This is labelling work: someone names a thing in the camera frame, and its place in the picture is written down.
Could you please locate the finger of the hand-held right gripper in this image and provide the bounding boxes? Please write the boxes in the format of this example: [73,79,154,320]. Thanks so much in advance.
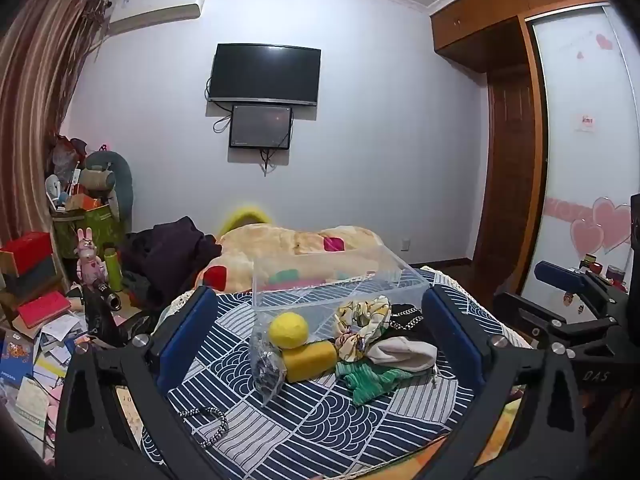
[533,260,621,318]
[492,291,623,361]

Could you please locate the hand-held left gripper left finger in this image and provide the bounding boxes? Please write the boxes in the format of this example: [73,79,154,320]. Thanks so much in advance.
[54,286,236,480]

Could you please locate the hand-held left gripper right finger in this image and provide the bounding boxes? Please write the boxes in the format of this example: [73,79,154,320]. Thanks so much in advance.
[421,285,602,480]

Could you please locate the red jars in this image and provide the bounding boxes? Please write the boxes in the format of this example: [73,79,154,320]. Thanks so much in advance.
[579,255,627,291]

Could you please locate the white sock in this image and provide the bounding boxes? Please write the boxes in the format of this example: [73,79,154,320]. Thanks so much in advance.
[367,337,437,374]

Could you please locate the dark clothes pile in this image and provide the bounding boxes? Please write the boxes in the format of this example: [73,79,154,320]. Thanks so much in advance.
[120,216,223,307]

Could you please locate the black cylindrical device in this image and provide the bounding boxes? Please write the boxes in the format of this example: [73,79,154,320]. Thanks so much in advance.
[82,280,124,347]

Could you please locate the clear bag with dark item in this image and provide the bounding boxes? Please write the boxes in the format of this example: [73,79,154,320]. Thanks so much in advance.
[248,330,288,408]

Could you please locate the floral fabric scrunchie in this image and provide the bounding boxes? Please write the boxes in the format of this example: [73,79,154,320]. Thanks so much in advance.
[334,295,392,363]

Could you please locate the green knitted cloth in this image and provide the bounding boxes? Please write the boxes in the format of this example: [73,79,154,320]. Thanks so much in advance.
[335,360,415,405]

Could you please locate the green bottle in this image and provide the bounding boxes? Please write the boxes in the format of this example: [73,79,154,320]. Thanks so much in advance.
[103,247,124,293]

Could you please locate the white heart-print wardrobe door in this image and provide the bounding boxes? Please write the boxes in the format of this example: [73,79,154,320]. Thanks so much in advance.
[520,5,640,326]

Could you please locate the yellow felt ball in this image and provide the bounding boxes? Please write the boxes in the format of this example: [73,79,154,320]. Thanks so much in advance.
[269,312,310,350]

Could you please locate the brown wooden door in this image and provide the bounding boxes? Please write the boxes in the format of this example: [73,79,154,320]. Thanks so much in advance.
[472,67,537,293]

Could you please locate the yellow printed blanket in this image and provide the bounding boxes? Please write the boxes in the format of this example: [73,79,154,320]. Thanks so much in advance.
[195,225,401,295]

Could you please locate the pink rabbit figure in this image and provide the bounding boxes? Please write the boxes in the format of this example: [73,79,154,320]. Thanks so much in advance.
[75,228,106,286]

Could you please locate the clear plastic box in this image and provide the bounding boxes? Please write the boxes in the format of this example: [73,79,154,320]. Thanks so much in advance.
[251,246,432,352]

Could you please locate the yellow sponge cylinder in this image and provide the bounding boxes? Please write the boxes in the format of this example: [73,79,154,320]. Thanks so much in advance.
[282,341,338,384]

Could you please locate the yellow plush pillow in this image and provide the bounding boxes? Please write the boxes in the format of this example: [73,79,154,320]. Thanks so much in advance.
[217,203,274,238]

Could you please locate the green shopping bag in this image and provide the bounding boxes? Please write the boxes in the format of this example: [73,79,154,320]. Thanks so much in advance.
[52,205,126,262]

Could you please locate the red book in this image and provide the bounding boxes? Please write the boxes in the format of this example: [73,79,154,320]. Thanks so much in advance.
[17,292,72,330]

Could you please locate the navy white patterned mat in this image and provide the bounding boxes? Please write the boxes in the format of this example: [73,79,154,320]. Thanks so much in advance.
[142,266,533,480]

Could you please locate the pile of papers and books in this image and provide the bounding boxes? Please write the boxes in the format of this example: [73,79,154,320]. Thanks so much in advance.
[0,310,93,461]

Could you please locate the grey cushion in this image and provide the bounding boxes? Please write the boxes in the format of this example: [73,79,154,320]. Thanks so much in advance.
[85,150,135,226]

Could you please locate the red box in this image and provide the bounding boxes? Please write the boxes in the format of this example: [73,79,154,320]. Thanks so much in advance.
[0,232,54,277]

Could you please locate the wooden overhead cabinet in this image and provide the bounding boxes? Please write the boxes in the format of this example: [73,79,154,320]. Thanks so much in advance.
[430,0,621,74]

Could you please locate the brown striped curtain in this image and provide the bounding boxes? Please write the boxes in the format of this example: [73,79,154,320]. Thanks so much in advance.
[0,0,112,253]

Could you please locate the white air conditioner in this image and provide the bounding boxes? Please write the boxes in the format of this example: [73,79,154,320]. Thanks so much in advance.
[107,0,208,37]

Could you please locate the black cloth with chain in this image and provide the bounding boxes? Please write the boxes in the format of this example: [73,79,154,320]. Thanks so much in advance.
[385,304,436,346]

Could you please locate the black and white cord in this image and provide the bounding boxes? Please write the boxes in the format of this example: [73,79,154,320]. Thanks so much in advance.
[177,406,229,449]

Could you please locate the small black wall monitor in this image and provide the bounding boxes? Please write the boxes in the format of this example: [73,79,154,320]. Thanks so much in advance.
[229,104,293,151]

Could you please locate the wall-mounted black television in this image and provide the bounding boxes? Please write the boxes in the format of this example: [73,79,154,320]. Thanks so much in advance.
[207,43,321,107]

